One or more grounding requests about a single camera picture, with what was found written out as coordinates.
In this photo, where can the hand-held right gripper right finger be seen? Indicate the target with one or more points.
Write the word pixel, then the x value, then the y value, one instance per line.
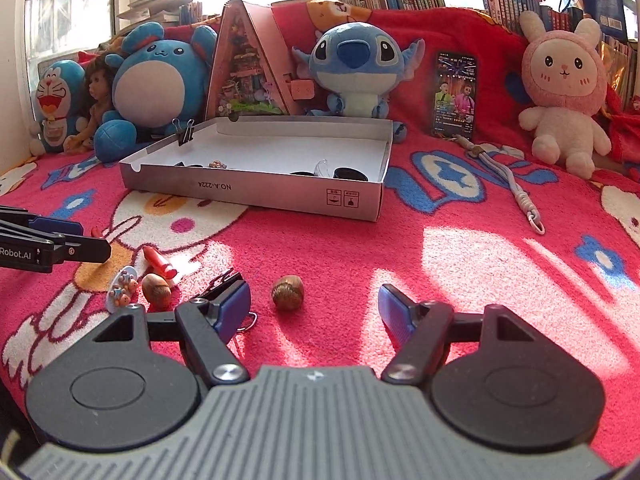
pixel 395 312

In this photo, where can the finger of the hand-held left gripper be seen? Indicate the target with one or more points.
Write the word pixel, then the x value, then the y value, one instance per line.
pixel 85 251
pixel 55 223

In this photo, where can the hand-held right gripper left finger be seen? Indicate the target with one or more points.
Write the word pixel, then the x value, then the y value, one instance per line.
pixel 232 307

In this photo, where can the brown walnut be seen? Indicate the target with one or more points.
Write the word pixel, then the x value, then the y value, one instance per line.
pixel 156 290
pixel 287 292

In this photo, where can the red chili toy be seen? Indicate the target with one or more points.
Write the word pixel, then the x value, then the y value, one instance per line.
pixel 159 260

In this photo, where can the clear round lid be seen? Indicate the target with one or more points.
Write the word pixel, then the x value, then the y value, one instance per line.
pixel 322 169

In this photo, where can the white cardboard box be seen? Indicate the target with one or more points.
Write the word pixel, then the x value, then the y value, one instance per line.
pixel 280 150

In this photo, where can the pink cartoon printed blanket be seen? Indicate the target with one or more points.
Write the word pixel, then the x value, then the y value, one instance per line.
pixel 475 310

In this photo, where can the blue robot cat plush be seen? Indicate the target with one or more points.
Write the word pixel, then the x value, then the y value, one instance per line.
pixel 55 95

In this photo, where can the brown haired doll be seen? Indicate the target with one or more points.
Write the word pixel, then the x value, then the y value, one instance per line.
pixel 97 85

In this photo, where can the small black binder clip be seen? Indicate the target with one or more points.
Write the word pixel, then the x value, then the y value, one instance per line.
pixel 184 135

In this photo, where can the round blue mouse plush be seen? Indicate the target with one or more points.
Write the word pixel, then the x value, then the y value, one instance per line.
pixel 155 85

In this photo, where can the window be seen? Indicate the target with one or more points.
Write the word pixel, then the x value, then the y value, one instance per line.
pixel 65 25

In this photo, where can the smartphone with lit screen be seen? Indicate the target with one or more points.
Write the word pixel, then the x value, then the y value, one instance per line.
pixel 455 95

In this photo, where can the triangular pink diorama house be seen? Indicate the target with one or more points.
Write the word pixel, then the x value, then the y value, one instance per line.
pixel 245 75

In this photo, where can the flat stacked books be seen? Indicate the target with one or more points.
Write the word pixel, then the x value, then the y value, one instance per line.
pixel 155 7

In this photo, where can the blue alien plush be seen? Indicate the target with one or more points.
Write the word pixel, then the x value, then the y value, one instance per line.
pixel 355 60

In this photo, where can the pink hooded bunny plush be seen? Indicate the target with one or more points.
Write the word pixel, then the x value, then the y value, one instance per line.
pixel 560 70

